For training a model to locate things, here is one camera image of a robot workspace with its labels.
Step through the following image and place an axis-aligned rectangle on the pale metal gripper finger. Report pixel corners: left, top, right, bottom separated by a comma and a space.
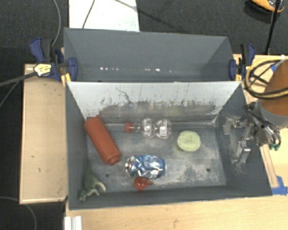
231, 140, 252, 165
222, 117, 252, 136

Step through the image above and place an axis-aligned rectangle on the pale green round sponge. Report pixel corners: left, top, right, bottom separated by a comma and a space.
177, 130, 202, 152

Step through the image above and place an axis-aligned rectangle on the clear glass bottle red cap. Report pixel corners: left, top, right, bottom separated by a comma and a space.
124, 118, 173, 139

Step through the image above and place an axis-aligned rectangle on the grey metal bin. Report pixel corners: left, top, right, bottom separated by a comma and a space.
62, 27, 273, 210

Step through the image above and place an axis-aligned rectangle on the crushed blue silver can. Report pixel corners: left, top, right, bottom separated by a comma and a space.
124, 154, 167, 179

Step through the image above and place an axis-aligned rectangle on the small orange-red toy cup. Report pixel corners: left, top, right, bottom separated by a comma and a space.
133, 176, 154, 191

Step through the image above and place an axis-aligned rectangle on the red-brown plastic bottle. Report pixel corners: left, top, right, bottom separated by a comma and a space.
83, 115, 122, 166

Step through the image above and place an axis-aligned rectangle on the green toy dinosaur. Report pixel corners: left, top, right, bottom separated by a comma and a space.
79, 166, 107, 202

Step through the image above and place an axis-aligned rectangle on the pale wood flat board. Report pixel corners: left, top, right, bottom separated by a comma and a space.
19, 62, 69, 205

